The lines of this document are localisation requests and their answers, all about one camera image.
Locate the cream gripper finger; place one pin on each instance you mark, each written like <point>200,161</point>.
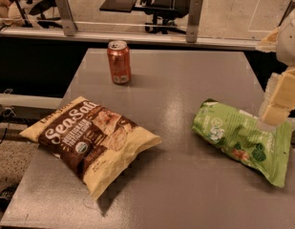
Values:
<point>279,98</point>
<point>269,43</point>

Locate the green rice chip bag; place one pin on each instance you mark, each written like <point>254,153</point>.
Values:
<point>236,133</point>

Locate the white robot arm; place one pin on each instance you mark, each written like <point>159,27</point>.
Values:
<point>285,51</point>

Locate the brown sea salt chip bag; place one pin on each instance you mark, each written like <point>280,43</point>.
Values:
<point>96,143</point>

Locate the black office chair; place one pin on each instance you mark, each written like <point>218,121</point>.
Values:
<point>164,12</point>

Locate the orange soda can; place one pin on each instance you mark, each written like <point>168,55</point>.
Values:
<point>119,62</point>

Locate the right metal rail bracket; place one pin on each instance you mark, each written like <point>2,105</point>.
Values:
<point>193,21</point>

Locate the metal rail bracket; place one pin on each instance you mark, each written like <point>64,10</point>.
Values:
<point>193,21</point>
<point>68,25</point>

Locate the metal barrier rail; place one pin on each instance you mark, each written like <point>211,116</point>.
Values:
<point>139,39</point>

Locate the left metal rail bracket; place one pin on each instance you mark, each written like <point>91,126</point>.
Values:
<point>68,25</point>

